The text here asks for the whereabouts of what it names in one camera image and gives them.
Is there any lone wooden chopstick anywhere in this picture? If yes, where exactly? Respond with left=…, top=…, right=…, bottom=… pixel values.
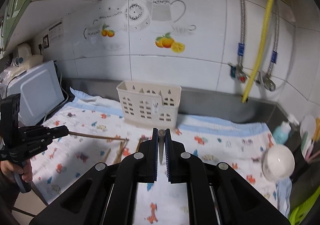
left=158, top=129, right=165, bottom=165

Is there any person's left hand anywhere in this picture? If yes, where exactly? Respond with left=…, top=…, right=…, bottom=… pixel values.
left=1, top=159, right=33, bottom=183

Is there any printed white baby blanket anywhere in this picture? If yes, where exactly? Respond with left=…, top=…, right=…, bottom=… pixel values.
left=31, top=90, right=289, bottom=224

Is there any white microwave oven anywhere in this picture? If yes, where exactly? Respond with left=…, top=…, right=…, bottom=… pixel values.
left=4, top=61, right=64, bottom=126

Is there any white ceramic bowl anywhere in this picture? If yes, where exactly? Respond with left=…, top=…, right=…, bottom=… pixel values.
left=262, top=144, right=295, bottom=182

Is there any green plastic basket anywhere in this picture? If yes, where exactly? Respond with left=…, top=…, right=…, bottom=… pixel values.
left=289, top=190, right=319, bottom=224

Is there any blue dish soap bottle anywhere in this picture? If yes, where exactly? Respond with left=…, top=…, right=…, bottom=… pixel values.
left=272, top=113, right=299, bottom=144

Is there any black utensil caddy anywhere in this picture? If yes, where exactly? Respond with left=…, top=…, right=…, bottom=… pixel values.
left=290, top=132, right=311, bottom=184

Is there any cream plastic utensil holder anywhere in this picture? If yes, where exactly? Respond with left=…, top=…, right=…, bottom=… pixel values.
left=117, top=81, right=182, bottom=129

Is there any chrome water valve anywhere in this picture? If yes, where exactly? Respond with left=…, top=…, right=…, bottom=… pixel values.
left=255, top=71, right=276, bottom=92

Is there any wall power socket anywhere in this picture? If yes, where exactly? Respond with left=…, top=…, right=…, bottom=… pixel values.
left=42, top=35, right=49, bottom=49

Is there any red handled water valve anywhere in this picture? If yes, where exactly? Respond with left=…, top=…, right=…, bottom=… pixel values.
left=228, top=63, right=249, bottom=83

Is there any left braided steel hose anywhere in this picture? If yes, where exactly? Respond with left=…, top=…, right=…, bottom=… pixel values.
left=231, top=0, right=246, bottom=68

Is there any braided steel hose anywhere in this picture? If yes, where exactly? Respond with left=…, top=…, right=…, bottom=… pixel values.
left=231, top=0, right=246, bottom=68
left=266, top=0, right=297, bottom=91

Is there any right braided steel hose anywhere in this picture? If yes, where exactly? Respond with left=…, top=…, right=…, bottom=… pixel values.
left=266, top=0, right=297, bottom=91

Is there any yellow gas hose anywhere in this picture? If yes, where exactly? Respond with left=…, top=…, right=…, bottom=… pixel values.
left=241, top=0, right=276, bottom=104

